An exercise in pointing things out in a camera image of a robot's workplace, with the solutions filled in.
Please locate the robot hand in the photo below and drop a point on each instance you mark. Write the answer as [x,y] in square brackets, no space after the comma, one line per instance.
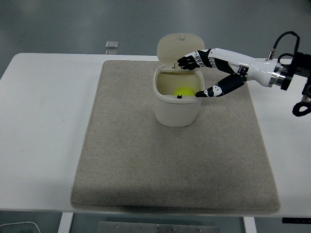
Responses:
[257,68]

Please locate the grey felt mat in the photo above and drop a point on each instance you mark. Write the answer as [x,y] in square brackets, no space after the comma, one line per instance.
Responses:
[145,165]

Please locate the yellow-green tennis ball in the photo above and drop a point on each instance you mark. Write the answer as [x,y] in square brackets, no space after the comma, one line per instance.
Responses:
[183,91]

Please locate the cream bin with hinged lid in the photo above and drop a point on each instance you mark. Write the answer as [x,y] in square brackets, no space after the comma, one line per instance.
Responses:
[175,111]

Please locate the square metal floor plate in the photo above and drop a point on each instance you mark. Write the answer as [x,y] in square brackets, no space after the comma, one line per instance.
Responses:
[112,52]
[112,44]

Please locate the white table leg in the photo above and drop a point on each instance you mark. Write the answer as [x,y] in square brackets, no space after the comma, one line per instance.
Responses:
[65,223]
[249,225]

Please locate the grey metal plate with screws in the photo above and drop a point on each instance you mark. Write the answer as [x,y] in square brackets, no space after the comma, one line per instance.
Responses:
[158,228]

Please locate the black table control panel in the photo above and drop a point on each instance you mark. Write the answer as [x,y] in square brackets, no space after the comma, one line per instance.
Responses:
[296,220]

